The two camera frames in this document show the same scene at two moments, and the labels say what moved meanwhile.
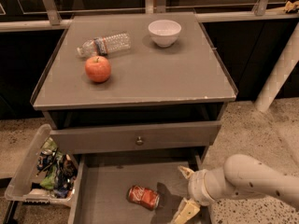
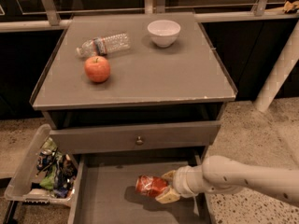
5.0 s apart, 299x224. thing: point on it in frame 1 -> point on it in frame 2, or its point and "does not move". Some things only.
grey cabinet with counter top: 135,87 does not move
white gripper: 195,185 -> 181,181
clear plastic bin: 43,175 does not move
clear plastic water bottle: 106,45 does not move
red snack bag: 145,196 -> 150,186
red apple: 97,69 does not move
